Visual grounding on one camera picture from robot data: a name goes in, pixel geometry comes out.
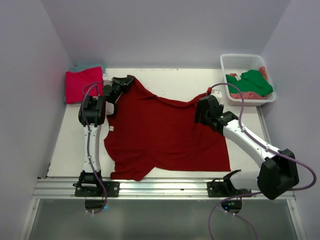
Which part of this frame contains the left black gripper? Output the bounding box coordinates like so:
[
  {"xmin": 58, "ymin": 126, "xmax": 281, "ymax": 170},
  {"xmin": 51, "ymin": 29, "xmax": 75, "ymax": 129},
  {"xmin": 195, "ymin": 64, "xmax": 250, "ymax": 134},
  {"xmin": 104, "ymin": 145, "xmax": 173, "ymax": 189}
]
[{"xmin": 110, "ymin": 76, "xmax": 135, "ymax": 102}]

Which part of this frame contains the dark red t shirt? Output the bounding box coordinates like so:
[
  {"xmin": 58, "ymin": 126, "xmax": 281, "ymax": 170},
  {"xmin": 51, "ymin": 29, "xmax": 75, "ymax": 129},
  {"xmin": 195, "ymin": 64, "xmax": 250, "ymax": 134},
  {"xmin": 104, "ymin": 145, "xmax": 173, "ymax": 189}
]
[{"xmin": 104, "ymin": 79, "xmax": 231, "ymax": 181}]

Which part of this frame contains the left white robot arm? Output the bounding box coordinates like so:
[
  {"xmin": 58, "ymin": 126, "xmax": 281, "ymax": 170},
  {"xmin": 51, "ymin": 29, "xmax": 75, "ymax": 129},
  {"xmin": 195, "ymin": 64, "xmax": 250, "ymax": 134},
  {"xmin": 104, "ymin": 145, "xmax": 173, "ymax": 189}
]
[{"xmin": 73, "ymin": 75, "xmax": 135, "ymax": 197}]

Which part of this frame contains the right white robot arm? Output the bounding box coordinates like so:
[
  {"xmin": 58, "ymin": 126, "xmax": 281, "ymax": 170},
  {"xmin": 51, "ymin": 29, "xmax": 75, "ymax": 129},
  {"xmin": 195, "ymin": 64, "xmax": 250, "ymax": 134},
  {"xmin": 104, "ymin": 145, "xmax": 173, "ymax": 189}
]
[{"xmin": 194, "ymin": 95, "xmax": 300, "ymax": 200}]

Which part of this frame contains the folded pink t shirt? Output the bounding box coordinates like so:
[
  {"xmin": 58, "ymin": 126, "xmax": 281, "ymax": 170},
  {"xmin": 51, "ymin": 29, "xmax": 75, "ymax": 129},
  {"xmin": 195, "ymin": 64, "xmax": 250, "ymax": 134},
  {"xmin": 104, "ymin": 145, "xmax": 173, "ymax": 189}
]
[{"xmin": 65, "ymin": 66, "xmax": 105, "ymax": 104}]

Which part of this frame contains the salmon pink t shirt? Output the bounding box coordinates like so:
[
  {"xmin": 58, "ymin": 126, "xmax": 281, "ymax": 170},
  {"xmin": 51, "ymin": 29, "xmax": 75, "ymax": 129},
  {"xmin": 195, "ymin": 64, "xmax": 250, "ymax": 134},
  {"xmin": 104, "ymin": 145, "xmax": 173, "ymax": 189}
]
[{"xmin": 228, "ymin": 65, "xmax": 269, "ymax": 100}]

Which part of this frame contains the green t shirt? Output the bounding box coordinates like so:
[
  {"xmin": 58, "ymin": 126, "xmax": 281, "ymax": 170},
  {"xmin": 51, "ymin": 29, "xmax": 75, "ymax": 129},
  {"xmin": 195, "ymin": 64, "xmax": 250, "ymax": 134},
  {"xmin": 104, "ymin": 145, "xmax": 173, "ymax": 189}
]
[{"xmin": 225, "ymin": 69, "xmax": 274, "ymax": 97}]

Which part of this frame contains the white plastic basket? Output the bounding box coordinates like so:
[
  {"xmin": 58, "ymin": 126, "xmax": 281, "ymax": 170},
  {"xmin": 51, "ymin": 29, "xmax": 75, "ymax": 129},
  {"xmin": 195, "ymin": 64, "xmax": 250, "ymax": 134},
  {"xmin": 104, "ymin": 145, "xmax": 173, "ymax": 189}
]
[{"xmin": 220, "ymin": 53, "xmax": 277, "ymax": 107}]

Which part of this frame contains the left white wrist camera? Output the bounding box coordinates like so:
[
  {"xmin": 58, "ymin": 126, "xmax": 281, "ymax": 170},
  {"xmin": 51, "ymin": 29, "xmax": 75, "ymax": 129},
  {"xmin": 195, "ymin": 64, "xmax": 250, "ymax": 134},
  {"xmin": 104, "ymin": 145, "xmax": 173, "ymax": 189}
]
[{"xmin": 102, "ymin": 73, "xmax": 112, "ymax": 86}]

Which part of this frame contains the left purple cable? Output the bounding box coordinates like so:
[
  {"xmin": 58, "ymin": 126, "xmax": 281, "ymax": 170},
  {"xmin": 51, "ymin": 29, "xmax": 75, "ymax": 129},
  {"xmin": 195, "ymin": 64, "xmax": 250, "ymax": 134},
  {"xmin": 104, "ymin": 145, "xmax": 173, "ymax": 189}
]
[{"xmin": 81, "ymin": 80, "xmax": 109, "ymax": 213}]

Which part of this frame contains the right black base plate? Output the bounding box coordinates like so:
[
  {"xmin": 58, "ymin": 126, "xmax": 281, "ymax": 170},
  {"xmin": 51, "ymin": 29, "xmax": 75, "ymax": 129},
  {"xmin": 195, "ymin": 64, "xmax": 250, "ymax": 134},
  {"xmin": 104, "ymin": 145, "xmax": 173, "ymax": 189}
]
[{"xmin": 206, "ymin": 178, "xmax": 251, "ymax": 198}]

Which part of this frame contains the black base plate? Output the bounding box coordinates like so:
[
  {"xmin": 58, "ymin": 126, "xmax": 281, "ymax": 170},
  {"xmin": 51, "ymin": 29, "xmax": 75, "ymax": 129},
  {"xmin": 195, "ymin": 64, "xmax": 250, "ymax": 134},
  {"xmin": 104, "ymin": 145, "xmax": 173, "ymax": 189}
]
[
  {"xmin": 206, "ymin": 178, "xmax": 251, "ymax": 198},
  {"xmin": 73, "ymin": 181, "xmax": 120, "ymax": 198}
]

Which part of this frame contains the aluminium mounting rail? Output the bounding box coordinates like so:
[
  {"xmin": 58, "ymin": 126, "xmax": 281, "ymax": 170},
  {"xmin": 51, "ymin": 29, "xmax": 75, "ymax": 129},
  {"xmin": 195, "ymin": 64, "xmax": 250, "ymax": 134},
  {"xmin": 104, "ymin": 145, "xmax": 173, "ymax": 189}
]
[{"xmin": 32, "ymin": 176, "xmax": 296, "ymax": 200}]

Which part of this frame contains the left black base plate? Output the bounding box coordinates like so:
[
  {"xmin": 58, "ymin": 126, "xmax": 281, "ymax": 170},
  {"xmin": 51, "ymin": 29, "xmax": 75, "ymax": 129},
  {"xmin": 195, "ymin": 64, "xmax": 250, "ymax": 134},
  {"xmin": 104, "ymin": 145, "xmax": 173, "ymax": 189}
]
[{"xmin": 73, "ymin": 181, "xmax": 120, "ymax": 198}]

